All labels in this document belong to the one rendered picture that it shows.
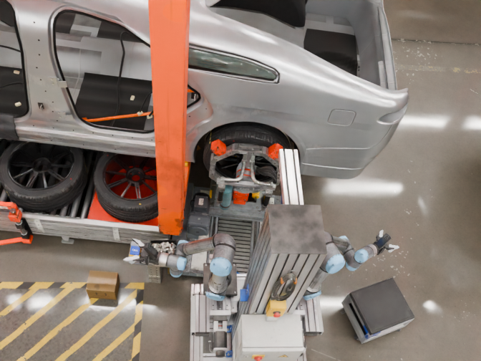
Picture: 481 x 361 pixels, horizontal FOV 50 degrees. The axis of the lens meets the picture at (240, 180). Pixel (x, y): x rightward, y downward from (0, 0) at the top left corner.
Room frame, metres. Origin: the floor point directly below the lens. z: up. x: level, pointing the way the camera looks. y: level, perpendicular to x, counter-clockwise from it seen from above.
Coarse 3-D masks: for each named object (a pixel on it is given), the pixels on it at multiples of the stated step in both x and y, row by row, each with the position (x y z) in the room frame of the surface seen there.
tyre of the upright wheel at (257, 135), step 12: (216, 132) 2.35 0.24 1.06; (228, 132) 2.32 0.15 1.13; (240, 132) 2.31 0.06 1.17; (252, 132) 2.32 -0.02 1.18; (264, 132) 2.35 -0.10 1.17; (276, 132) 2.41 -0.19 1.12; (228, 144) 2.26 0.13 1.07; (264, 144) 2.29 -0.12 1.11; (288, 144) 2.42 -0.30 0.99; (204, 156) 2.25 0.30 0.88
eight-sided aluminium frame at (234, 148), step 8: (232, 144) 2.24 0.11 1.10; (240, 144) 2.24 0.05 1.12; (232, 152) 2.18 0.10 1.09; (240, 152) 2.19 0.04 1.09; (248, 152) 2.19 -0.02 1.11; (256, 152) 2.20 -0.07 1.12; (264, 152) 2.21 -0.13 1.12; (216, 160) 2.17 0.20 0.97; (272, 160) 2.21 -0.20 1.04; (216, 176) 2.18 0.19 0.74; (256, 192) 2.20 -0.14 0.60
